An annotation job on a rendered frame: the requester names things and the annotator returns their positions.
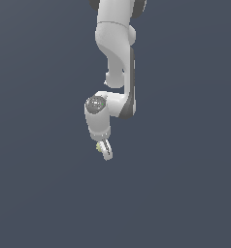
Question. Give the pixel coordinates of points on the small yellow-green object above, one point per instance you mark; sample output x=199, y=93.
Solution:
x=98, y=148

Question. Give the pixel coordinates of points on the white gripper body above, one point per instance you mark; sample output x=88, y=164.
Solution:
x=107, y=149

